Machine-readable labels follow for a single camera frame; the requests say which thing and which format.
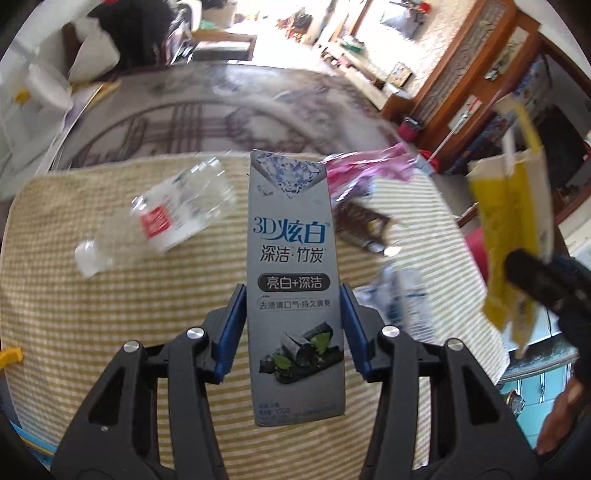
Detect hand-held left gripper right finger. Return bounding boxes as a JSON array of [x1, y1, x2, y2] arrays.
[[339, 284, 539, 480]]

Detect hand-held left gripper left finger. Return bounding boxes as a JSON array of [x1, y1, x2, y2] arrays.
[[50, 282, 247, 480]]

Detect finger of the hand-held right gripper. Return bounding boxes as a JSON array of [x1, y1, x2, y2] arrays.
[[503, 248, 572, 315], [549, 255, 588, 290]]

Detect red bin with green rim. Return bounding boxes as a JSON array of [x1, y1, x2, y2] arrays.
[[464, 228, 491, 283]]

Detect white torn carton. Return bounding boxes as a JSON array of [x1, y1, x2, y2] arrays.
[[358, 263, 445, 345]]

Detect yellow white packet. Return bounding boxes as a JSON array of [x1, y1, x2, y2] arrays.
[[465, 95, 556, 359]]

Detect dark brown wrapper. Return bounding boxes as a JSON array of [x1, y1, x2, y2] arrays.
[[334, 198, 403, 256]]

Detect grey toothpaste box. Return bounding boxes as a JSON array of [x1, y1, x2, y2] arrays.
[[248, 148, 347, 428]]

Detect crushed clear plastic bottle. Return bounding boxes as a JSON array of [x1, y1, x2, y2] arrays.
[[74, 157, 239, 278]]

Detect pink purple wrapper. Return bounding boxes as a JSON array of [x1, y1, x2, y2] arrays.
[[321, 143, 419, 184]]

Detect person's right hand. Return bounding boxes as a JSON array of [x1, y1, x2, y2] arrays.
[[534, 377, 585, 456]]

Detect green white striped mat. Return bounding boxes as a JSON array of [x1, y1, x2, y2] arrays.
[[0, 154, 509, 480]]

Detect grey patterned tablecloth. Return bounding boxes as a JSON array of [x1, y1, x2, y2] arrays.
[[60, 65, 402, 172]]

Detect framed picture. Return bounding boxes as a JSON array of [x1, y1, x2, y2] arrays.
[[387, 62, 413, 87]]

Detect television cabinet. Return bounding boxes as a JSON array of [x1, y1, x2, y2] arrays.
[[323, 37, 413, 117]]

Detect yellow book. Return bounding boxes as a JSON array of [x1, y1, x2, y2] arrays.
[[74, 80, 123, 121]]

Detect wooden sofa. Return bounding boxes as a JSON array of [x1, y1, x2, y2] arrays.
[[185, 30, 257, 64]]

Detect white cloth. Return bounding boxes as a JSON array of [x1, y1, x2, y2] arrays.
[[68, 27, 123, 85]]

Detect white desk lamp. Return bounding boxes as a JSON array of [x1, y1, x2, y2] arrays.
[[0, 28, 75, 185]]

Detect black jacket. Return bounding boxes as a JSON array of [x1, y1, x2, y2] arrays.
[[99, 0, 172, 71]]

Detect white handled broom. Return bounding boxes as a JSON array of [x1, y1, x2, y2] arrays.
[[434, 96, 479, 158]]

